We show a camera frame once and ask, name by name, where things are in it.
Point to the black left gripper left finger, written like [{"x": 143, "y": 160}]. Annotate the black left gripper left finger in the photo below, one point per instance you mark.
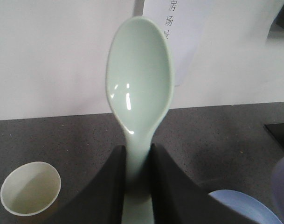
[{"x": 101, "y": 201}]

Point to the light blue plate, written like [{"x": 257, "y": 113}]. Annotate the light blue plate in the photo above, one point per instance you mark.
[{"x": 246, "y": 206}]

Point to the white paper on wall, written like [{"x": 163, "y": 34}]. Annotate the white paper on wall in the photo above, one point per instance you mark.
[{"x": 182, "y": 22}]

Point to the black range hood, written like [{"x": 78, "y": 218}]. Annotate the black range hood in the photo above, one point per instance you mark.
[{"x": 276, "y": 31}]

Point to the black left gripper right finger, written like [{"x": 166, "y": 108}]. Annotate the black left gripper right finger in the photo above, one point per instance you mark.
[{"x": 176, "y": 199}]

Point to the black induction cooktop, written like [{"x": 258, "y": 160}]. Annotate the black induction cooktop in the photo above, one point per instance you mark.
[{"x": 277, "y": 131}]

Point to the purple plastic bowl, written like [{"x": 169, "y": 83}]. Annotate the purple plastic bowl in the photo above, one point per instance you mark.
[{"x": 277, "y": 186}]

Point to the brown paper cup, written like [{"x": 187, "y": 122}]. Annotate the brown paper cup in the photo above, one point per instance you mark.
[{"x": 30, "y": 192}]

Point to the pale green plastic spoon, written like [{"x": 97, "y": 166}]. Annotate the pale green plastic spoon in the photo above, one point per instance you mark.
[{"x": 139, "y": 89}]

